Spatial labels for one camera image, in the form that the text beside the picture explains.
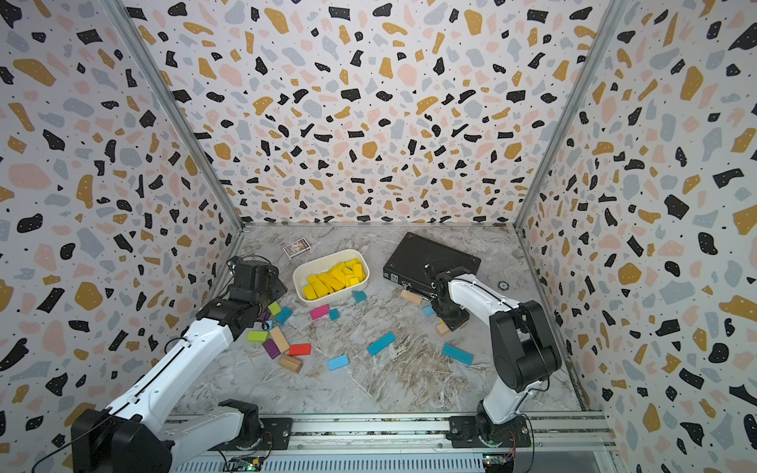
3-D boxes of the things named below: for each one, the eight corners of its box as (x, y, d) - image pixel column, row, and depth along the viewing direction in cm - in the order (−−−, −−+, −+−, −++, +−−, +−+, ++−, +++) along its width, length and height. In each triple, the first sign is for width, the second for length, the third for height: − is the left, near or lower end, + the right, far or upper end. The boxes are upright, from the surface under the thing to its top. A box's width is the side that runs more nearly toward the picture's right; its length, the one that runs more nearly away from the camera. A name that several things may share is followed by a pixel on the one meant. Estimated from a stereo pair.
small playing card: (290, 259, 113) (288, 255, 111) (284, 251, 115) (282, 247, 113) (310, 249, 116) (309, 244, 114) (305, 241, 119) (303, 237, 117)
